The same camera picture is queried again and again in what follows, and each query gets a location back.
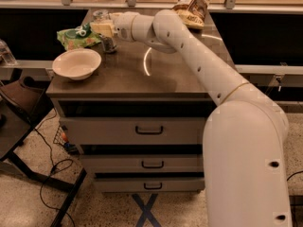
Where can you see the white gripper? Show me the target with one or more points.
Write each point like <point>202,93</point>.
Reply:
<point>123,25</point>

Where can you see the redbull can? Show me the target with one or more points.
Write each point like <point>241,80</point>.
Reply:
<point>108,44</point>

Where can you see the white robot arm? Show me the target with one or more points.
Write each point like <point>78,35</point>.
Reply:
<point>245,176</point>

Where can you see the green rice chip bag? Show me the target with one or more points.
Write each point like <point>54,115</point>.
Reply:
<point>78,37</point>

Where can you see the brown yellow chip bag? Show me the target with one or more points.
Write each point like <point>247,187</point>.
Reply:
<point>192,12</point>

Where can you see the white bowl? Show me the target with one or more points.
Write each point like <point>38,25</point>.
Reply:
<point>77,64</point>

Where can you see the grey drawer cabinet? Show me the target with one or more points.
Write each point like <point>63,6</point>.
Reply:
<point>136,81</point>

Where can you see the clear plastic bottle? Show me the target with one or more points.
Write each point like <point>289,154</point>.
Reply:
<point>6,54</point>

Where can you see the top grey drawer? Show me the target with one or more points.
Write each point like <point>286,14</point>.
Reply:
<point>133,130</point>

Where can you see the grey drawer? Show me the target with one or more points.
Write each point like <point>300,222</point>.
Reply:
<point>133,130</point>
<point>174,163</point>
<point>183,184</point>

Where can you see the dark side table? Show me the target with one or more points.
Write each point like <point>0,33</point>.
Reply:
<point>24,105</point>

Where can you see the middle grey drawer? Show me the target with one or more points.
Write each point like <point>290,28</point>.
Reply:
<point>174,163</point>

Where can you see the bottom grey drawer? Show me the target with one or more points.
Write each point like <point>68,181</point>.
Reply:
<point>183,184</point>

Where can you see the blue tape cross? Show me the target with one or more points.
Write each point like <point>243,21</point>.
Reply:
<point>146,208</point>

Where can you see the black stand right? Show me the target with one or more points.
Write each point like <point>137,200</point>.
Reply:
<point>296,202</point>

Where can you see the wire mesh basket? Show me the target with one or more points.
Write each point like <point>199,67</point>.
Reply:
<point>60,139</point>

